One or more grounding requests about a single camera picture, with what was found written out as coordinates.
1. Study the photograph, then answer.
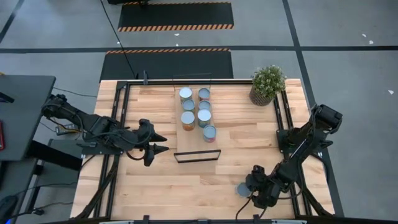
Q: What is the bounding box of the gripper dark cable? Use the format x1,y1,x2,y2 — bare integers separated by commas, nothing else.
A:
234,197,269,221
125,149,147,162

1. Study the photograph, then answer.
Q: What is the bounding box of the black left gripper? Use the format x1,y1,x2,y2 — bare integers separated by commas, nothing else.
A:
132,118,170,167

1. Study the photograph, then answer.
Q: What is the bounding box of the red patterned soup can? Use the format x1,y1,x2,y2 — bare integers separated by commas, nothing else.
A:
198,87,211,101

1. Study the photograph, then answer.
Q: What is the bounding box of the teal-sided bright-lidded can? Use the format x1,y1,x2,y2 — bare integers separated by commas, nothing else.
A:
197,108,212,128

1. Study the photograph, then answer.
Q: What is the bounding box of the grey-lidded tin can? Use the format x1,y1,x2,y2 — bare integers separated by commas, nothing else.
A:
235,182,251,198

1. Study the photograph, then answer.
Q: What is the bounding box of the black aluminium table frame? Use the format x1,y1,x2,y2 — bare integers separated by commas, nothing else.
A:
73,79,336,224

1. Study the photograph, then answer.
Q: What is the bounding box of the black rounded object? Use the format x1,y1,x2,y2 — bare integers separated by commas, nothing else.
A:
0,194,19,224

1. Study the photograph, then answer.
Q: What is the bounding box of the potted green plant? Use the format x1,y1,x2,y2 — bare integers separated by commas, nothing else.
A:
248,64,287,107

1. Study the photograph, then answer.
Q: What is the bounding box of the orange pineapple can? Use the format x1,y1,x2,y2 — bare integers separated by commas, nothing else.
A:
180,111,196,131

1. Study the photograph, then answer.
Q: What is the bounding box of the wooden shelf with black frame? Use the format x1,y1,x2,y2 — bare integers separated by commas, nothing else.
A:
172,73,222,164

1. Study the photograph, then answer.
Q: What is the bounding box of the teal tomato can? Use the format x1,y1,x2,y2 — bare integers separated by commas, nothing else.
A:
182,98,197,113

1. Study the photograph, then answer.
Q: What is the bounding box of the black flat device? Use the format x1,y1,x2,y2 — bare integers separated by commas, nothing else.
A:
0,91,15,104

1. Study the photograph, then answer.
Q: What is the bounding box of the right gripper dark cable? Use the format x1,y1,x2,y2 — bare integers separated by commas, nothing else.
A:
234,197,269,221

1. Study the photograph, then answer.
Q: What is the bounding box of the black floor cable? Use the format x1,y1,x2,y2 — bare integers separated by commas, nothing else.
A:
99,0,139,79

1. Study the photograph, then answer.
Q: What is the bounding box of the left gripper dark cable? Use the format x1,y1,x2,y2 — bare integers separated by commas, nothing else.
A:
125,149,147,162

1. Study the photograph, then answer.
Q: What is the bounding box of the bright-lidded tin can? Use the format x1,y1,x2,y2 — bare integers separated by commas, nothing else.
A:
178,86,193,101

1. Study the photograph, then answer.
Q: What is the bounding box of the black hazard-striped floor mat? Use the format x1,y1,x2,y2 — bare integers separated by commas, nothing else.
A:
117,1,234,32
99,48,234,80

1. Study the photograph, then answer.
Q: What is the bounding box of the black power cable with plug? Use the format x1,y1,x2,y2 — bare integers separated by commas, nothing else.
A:
17,202,75,217

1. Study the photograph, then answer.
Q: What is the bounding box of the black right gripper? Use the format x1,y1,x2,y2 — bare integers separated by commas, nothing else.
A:
244,164,292,209

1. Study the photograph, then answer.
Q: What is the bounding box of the yellow cable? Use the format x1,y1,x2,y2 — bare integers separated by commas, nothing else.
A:
45,119,80,134

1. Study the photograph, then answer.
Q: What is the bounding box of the thin grey cable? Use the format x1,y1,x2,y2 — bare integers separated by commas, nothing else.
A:
52,86,98,98

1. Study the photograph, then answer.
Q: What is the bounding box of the black desk leg beam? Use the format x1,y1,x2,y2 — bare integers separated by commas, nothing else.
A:
27,139,83,171

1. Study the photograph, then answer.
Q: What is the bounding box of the dark grey desk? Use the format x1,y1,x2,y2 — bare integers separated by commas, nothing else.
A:
0,74,57,161

